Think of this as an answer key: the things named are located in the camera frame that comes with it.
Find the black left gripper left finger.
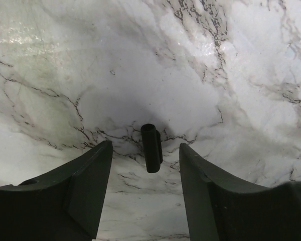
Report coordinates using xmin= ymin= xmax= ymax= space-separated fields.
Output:
xmin=0 ymin=141 xmax=113 ymax=240

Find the black marker cap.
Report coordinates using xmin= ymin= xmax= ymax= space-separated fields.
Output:
xmin=140 ymin=124 xmax=163 ymax=173

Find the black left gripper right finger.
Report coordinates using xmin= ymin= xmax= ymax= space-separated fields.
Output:
xmin=179 ymin=144 xmax=301 ymax=240

